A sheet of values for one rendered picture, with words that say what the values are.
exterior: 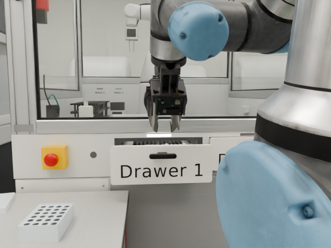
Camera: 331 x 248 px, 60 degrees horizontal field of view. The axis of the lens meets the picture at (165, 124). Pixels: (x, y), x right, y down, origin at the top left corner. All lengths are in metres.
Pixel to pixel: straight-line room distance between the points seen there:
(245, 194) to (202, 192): 0.82
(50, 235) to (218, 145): 0.57
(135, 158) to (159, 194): 0.23
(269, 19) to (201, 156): 0.47
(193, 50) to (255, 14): 0.12
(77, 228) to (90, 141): 0.32
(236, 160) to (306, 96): 0.06
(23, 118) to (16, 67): 0.16
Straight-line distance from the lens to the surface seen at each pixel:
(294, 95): 0.19
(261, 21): 0.47
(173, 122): 0.69
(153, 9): 0.52
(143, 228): 1.04
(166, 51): 0.54
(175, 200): 1.01
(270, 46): 0.50
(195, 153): 0.82
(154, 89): 0.58
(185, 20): 0.40
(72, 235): 0.71
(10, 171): 1.91
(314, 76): 0.19
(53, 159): 0.92
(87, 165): 0.98
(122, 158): 0.81
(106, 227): 0.73
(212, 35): 0.41
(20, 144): 1.03
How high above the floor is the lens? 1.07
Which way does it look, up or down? 6 degrees down
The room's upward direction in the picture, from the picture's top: straight up
